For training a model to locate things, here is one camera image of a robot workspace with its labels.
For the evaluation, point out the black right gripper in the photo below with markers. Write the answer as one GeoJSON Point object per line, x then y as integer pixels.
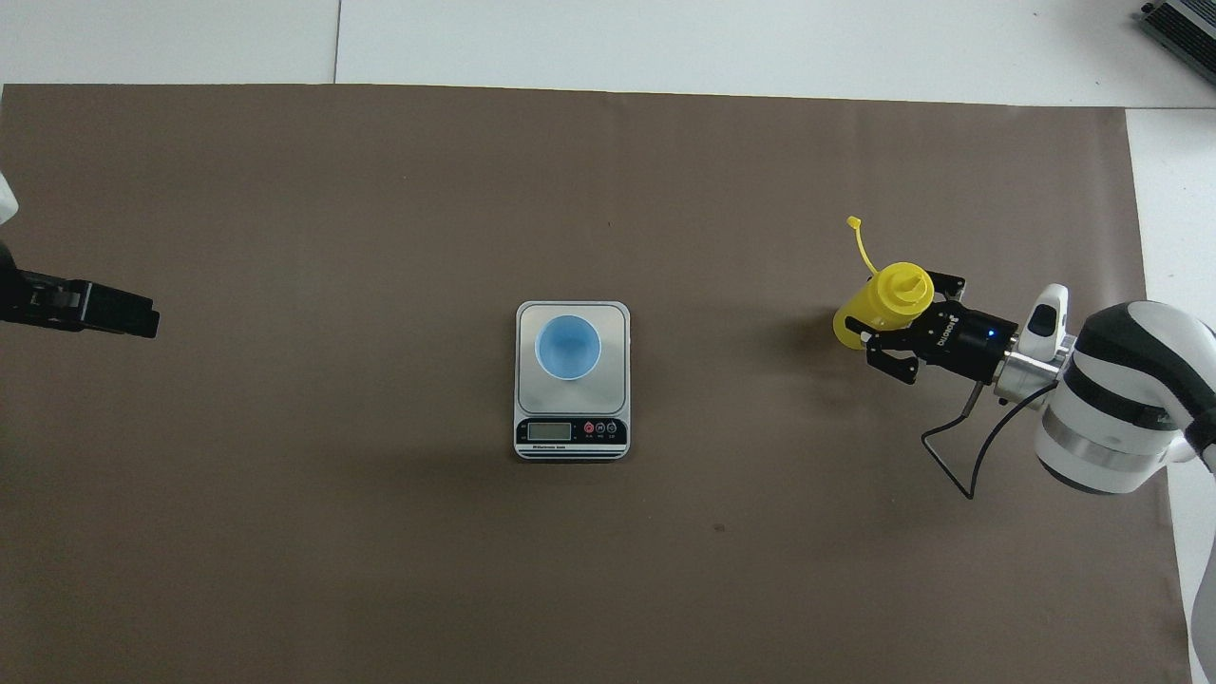
{"type": "Point", "coordinates": [964, 342]}

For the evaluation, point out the brown paper mat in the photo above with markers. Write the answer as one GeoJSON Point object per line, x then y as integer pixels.
{"type": "Point", "coordinates": [380, 570]}

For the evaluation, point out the grey metal device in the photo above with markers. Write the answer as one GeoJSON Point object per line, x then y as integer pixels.
{"type": "Point", "coordinates": [1187, 33]}

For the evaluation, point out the yellow squeeze bottle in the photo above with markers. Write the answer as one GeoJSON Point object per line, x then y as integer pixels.
{"type": "Point", "coordinates": [898, 290]}

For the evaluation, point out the silver digital kitchen scale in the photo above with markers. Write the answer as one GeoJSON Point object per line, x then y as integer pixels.
{"type": "Point", "coordinates": [570, 404]}

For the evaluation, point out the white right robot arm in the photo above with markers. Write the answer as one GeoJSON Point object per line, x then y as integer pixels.
{"type": "Point", "coordinates": [1121, 418]}

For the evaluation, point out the light blue plastic cup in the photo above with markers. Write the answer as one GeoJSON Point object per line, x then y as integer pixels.
{"type": "Point", "coordinates": [568, 347]}

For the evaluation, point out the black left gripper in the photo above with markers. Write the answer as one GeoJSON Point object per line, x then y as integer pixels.
{"type": "Point", "coordinates": [33, 299]}

